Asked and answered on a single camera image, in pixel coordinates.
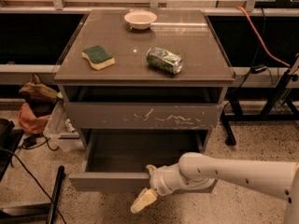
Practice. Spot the grey drawer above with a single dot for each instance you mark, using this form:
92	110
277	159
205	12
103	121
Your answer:
141	116
117	160

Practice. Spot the clear plastic bag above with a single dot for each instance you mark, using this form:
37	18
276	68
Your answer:
60	130

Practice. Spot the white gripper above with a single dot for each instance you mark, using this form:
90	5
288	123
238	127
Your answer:
159	180

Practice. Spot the orange cloth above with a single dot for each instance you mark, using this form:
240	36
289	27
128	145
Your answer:
29	122

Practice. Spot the black stand leg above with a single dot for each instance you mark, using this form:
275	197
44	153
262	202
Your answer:
55	196

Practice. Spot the black power brick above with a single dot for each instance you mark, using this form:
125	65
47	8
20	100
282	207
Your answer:
256	69

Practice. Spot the green soda can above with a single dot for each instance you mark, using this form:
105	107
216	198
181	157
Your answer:
165	60

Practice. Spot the grey top drawer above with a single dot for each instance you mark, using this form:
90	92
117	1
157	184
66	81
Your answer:
141	116

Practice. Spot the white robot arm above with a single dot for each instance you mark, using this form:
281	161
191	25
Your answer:
195	171

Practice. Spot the green yellow sponge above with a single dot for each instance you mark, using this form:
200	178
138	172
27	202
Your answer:
97	57

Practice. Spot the black power adapter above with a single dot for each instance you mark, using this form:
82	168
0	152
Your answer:
29	141

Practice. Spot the black metal table frame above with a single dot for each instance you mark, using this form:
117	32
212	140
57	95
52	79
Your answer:
280	96

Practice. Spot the white bowl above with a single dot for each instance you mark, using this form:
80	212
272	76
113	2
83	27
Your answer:
140	19

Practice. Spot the grey drawer cabinet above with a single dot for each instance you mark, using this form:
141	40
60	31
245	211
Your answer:
203	79

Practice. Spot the brown cloth bag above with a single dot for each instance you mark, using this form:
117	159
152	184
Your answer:
35	92

